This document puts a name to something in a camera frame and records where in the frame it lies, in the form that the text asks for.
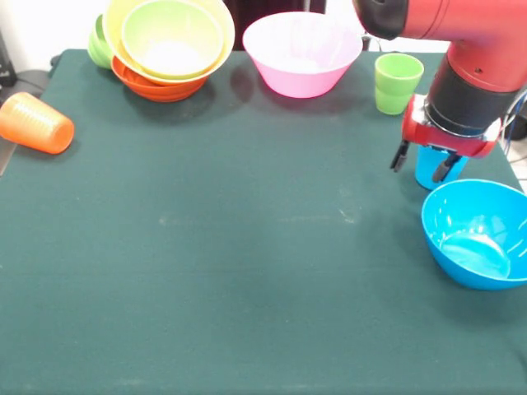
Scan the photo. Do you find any large orange bowl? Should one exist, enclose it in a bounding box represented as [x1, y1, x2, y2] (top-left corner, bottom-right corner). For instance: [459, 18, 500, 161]
[101, 0, 236, 86]

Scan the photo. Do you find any small green bowl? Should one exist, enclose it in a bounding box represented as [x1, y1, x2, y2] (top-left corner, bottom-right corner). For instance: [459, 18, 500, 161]
[86, 13, 114, 70]

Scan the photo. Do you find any dark green tablecloth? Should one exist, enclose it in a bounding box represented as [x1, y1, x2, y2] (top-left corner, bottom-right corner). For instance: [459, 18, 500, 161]
[0, 48, 527, 395]

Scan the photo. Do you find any large pink bowl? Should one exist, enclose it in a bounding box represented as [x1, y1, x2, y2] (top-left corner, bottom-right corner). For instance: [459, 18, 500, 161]
[242, 11, 364, 99]

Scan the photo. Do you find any red-orange cup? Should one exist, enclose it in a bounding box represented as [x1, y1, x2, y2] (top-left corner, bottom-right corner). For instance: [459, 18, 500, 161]
[0, 91, 76, 156]

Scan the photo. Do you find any green cup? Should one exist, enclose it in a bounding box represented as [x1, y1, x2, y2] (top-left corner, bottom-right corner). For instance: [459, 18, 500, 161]
[374, 53, 425, 116]

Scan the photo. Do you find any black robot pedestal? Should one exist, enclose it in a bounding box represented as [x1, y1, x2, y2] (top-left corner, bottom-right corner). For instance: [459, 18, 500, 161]
[224, 0, 327, 52]

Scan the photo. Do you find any red-orange bowl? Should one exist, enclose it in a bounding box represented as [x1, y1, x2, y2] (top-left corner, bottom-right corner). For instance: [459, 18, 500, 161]
[110, 55, 209, 104]

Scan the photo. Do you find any large green bowl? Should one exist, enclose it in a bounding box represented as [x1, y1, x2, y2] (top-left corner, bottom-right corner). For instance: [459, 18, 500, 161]
[120, 0, 225, 81]

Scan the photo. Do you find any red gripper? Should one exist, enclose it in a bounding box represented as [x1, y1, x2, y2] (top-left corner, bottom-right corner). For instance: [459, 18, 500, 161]
[389, 93, 503, 184]

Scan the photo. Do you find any white and blue cable bundle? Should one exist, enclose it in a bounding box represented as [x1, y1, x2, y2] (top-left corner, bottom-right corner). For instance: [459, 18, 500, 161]
[501, 90, 527, 182]

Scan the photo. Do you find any light blue bowl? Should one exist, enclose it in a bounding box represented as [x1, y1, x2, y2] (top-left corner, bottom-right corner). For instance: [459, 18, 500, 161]
[420, 178, 527, 291]

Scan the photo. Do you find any light blue cup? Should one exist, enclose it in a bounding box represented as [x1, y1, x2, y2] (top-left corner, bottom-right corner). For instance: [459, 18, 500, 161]
[413, 145, 471, 192]

